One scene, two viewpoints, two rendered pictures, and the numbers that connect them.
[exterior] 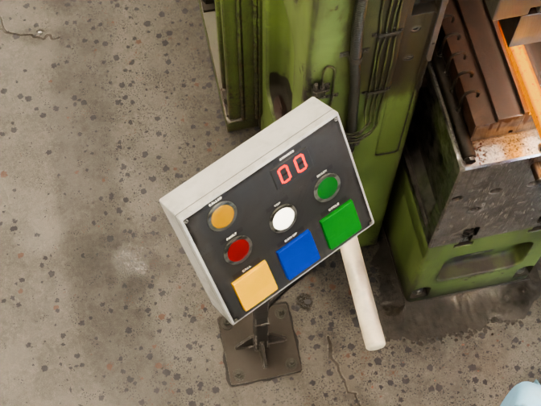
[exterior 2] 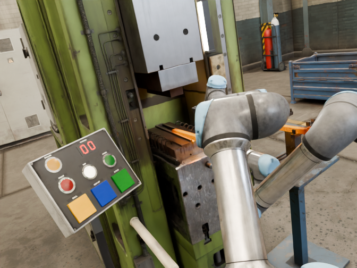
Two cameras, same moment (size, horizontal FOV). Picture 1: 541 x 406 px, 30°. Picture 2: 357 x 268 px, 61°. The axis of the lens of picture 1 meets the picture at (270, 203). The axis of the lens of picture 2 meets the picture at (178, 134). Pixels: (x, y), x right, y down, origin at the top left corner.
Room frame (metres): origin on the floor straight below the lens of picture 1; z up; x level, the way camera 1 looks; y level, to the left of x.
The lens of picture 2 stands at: (-0.40, -0.12, 1.52)
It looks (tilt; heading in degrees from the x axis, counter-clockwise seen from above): 19 degrees down; 347
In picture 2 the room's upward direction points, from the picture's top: 11 degrees counter-clockwise
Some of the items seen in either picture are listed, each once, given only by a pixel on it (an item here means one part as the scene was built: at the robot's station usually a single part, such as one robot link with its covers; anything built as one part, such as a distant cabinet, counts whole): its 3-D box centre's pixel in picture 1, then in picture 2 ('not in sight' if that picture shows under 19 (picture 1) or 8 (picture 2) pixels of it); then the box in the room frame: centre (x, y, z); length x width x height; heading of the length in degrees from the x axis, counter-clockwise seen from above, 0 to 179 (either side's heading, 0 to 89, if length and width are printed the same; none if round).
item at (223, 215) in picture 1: (222, 216); (53, 164); (0.66, 0.08, 1.16); 0.05 x 0.03 x 0.04; 103
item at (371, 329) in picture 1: (352, 255); (152, 243); (0.79, -0.19, 0.62); 0.44 x 0.05 x 0.05; 13
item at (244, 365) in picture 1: (258, 339); not in sight; (0.76, 0.03, 0.05); 0.22 x 0.22 x 0.09; 13
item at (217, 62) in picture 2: not in sight; (218, 70); (1.15, -0.78, 1.27); 0.09 x 0.02 x 0.17; 103
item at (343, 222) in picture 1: (339, 223); (122, 180); (0.71, -0.13, 1.01); 0.07 x 0.05 x 0.07; 128
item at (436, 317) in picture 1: (448, 292); not in sight; (0.91, -0.51, 0.01); 0.58 x 0.39 x 0.01; 103
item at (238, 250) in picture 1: (237, 250); (67, 185); (0.63, 0.06, 1.09); 0.05 x 0.03 x 0.04; 103
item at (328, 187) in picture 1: (327, 188); (109, 160); (0.75, -0.10, 1.09); 0.05 x 0.03 x 0.04; 103
